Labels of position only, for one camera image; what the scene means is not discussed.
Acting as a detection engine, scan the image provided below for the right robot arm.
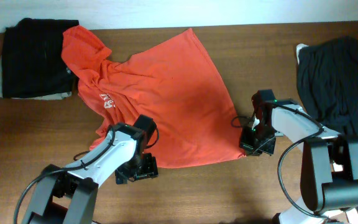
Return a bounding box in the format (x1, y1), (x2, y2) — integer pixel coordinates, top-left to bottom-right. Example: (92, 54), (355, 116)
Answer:
(239, 99), (358, 223)

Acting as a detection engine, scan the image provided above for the red orange t-shirt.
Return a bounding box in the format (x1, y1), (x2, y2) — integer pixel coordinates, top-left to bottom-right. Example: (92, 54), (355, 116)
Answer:
(62, 26), (245, 169)

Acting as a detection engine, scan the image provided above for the folded black garment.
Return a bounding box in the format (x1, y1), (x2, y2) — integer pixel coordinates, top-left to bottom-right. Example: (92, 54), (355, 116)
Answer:
(2, 18), (79, 98)

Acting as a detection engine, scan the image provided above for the dark grey garment pile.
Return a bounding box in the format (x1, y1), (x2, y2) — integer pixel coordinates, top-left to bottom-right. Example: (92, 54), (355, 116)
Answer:
(296, 35), (358, 224)

